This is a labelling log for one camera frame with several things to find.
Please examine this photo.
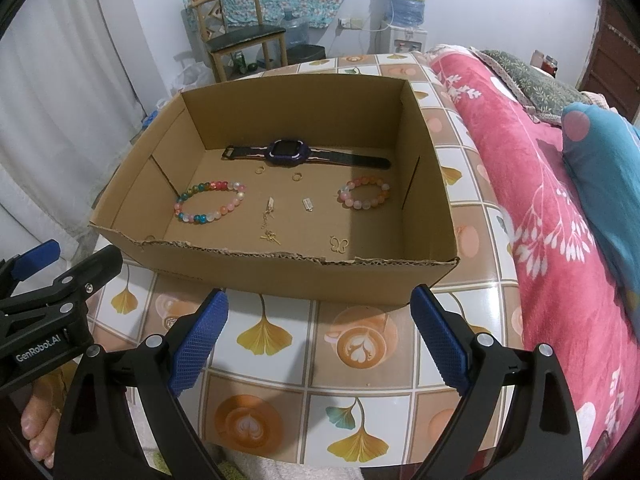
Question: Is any leaf-patterned table cover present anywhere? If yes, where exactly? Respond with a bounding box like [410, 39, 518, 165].
[92, 52, 526, 466]

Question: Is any person's left hand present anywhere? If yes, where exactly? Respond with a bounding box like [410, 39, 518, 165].
[21, 366, 68, 468]

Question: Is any pink bead bracelet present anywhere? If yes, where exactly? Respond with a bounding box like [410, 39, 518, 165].
[337, 175, 392, 210]

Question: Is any green patterned pillow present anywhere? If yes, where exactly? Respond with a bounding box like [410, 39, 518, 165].
[480, 49, 591, 121]

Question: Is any teal pillow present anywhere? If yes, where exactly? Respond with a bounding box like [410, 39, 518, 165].
[560, 102, 640, 301]

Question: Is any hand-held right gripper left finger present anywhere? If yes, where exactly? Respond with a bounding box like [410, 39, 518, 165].
[52, 287, 230, 480]

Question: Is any multicolour bead bracelet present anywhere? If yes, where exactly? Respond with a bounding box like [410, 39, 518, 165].
[174, 180, 247, 225]

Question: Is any white plastic bag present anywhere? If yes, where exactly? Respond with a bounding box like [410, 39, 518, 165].
[172, 52, 216, 93]

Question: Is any wooden chair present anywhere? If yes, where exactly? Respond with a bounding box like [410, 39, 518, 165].
[189, 0, 290, 83]

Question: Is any dark blue smart watch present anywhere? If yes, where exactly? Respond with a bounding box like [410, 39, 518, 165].
[222, 139, 391, 170]

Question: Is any black waste bin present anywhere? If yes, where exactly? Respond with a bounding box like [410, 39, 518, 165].
[286, 45, 326, 66]

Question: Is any white curtain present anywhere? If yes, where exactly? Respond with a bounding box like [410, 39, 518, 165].
[0, 0, 156, 246]

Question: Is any silver charm with gold chain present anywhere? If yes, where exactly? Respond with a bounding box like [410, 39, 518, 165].
[257, 196, 282, 247]

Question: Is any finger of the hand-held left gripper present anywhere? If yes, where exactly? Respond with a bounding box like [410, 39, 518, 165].
[0, 246, 123, 318]
[0, 240, 61, 286]

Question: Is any pink floral blanket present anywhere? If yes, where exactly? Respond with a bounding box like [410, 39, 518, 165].
[425, 45, 640, 476]

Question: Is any white fleece garment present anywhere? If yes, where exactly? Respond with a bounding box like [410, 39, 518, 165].
[135, 440, 416, 480]

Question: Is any brown wooden door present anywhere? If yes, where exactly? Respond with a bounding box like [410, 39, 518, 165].
[580, 0, 640, 121]

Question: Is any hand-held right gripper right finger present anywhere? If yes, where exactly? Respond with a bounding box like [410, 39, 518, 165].
[410, 284, 586, 480]

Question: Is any blue water bottle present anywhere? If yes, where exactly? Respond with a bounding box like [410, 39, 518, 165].
[389, 0, 428, 28]

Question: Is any brown cardboard box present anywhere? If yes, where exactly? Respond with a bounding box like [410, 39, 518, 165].
[89, 74, 461, 306]

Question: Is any blue water jug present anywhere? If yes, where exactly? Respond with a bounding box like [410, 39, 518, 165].
[277, 10, 311, 48]

